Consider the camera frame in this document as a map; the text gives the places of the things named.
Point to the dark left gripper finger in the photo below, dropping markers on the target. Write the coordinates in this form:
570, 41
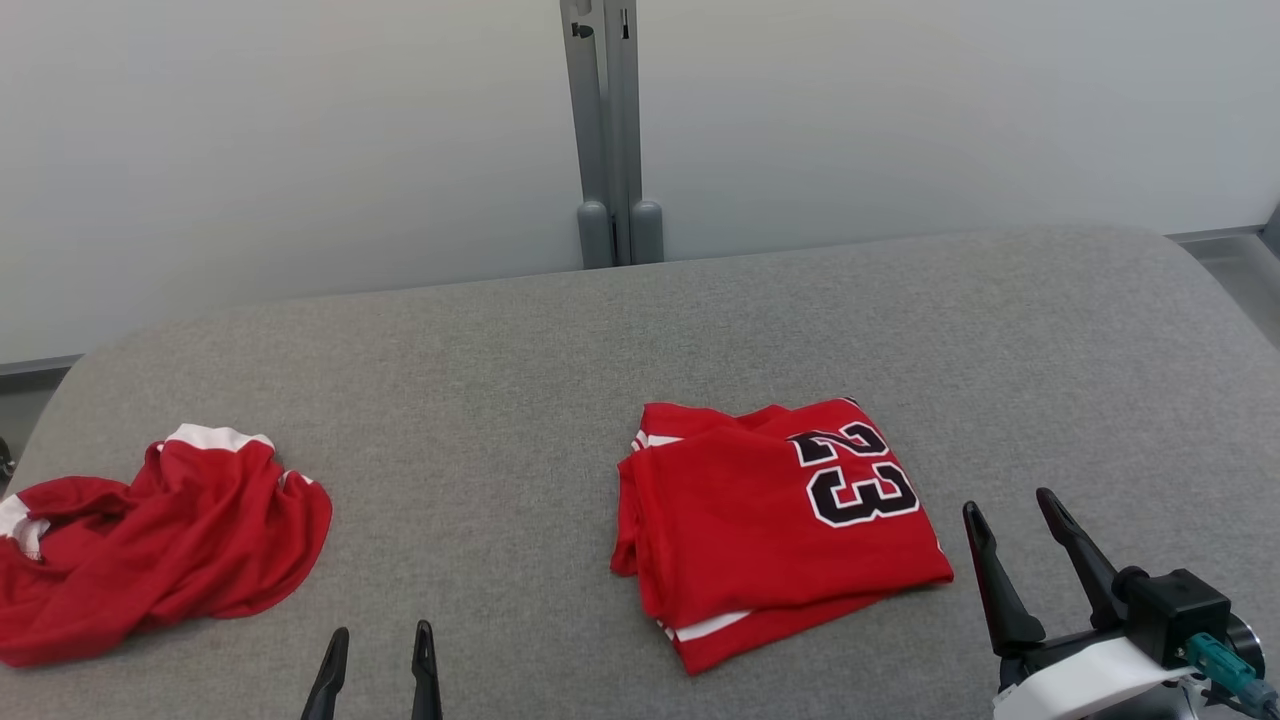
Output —
328, 690
426, 690

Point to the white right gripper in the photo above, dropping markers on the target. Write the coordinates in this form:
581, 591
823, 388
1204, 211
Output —
1080, 680

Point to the red shorts white trim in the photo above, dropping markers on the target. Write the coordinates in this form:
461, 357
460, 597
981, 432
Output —
180, 550

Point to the red jersey shirt number 23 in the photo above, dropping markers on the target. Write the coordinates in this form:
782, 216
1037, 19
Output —
740, 530

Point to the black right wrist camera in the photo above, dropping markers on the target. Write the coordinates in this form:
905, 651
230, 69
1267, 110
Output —
1180, 610

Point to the teal right camera connector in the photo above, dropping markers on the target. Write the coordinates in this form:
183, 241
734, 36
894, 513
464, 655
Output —
1225, 668

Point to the grey partition bottom rail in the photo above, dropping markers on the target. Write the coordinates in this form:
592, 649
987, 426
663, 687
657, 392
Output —
40, 365
1215, 236

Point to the grey partition post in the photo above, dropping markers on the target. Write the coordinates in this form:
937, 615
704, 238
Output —
635, 120
585, 120

